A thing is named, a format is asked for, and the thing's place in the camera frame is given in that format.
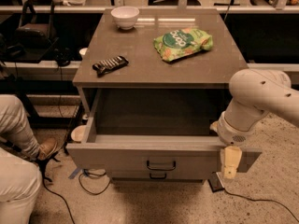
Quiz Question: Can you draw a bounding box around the white ceramic bowl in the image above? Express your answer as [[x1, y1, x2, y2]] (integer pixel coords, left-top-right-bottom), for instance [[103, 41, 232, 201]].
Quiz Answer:
[[111, 7, 139, 30]]

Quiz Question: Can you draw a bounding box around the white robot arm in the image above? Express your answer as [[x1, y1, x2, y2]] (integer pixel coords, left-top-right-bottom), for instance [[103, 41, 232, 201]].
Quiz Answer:
[[210, 69, 299, 179]]

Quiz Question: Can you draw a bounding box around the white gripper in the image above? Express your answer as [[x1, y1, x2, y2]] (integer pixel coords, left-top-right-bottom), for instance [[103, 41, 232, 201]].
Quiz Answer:
[[209, 112, 253, 179]]

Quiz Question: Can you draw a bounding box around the black coiled cable left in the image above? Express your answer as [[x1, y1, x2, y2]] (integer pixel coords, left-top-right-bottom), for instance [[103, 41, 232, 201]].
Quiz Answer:
[[78, 169, 112, 196]]

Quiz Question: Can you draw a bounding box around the grey drawer cabinet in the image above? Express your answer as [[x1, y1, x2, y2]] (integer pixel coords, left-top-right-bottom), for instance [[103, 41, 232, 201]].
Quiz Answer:
[[72, 8, 258, 185]]

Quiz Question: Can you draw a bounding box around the black candy bar wrapper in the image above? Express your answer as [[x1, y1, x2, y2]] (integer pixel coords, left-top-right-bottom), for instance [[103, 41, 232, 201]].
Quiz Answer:
[[93, 56, 129, 77]]

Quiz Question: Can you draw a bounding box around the small white cup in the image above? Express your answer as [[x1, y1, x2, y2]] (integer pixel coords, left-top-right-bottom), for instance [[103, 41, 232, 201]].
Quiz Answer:
[[79, 48, 88, 59]]

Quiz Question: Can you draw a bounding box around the person's leg in light trousers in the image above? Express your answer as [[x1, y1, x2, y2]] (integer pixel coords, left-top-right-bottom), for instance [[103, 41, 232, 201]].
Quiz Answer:
[[0, 94, 39, 158]]

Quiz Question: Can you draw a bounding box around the black bag on shelf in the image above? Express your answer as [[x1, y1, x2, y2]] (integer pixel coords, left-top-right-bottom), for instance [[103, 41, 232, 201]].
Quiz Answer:
[[15, 0, 56, 49]]

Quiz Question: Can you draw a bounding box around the person's near knee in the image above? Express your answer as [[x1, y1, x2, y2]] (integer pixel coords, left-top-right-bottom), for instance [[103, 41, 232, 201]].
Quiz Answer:
[[0, 148, 42, 224]]

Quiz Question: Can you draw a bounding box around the tan shoe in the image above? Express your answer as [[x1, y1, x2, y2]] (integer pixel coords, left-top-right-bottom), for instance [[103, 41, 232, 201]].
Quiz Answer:
[[37, 138, 58, 161]]

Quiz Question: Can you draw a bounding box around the green snack bag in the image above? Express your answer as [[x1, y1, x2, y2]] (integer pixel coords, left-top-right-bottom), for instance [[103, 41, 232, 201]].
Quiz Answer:
[[153, 28, 213, 63]]

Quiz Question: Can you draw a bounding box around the grey bottom drawer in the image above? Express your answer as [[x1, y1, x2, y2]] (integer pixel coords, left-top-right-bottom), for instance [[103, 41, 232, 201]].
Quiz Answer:
[[109, 171, 204, 182]]

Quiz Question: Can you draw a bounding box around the grey top drawer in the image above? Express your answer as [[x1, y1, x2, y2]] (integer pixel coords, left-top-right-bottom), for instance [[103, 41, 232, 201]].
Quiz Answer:
[[66, 88, 263, 181]]

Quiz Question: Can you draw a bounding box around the black floor cable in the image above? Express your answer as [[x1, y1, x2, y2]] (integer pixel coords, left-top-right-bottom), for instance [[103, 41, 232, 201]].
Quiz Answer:
[[222, 189, 299, 224]]

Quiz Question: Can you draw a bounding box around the grey drawer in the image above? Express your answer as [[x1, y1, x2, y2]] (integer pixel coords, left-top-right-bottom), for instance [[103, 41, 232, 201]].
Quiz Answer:
[[109, 171, 204, 182], [66, 88, 263, 181]]

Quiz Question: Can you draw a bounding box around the black floor power box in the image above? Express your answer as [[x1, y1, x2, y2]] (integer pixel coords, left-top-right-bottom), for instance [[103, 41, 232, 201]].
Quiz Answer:
[[208, 173, 225, 192]]

